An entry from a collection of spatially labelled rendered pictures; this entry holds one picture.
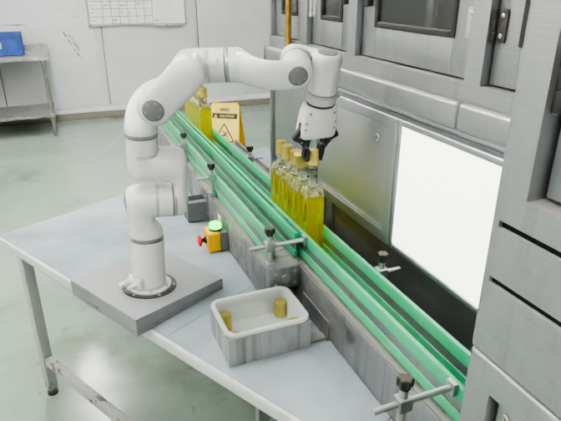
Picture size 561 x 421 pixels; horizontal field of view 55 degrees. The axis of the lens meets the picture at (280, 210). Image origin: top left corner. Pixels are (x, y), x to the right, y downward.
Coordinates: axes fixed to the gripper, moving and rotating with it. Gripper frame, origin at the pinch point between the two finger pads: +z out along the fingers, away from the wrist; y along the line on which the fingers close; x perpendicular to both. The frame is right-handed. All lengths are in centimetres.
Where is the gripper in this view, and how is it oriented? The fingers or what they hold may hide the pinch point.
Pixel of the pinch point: (312, 152)
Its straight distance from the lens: 149.0
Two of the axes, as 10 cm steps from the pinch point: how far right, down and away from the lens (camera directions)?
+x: 3.6, 5.9, -7.3
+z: -0.9, 7.9, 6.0
